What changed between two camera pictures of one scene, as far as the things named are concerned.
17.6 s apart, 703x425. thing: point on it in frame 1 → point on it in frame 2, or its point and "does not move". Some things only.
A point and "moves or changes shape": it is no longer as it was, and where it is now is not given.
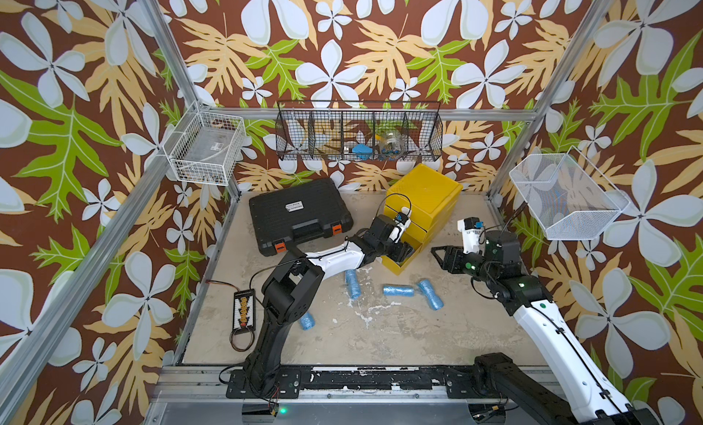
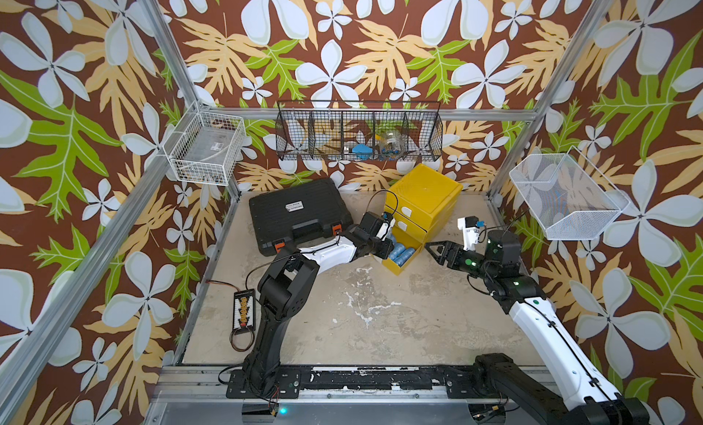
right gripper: (453, 253) does not move
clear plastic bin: (567, 197) does not move
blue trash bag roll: (354, 285) moves or changes shape
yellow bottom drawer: (393, 265) does not move
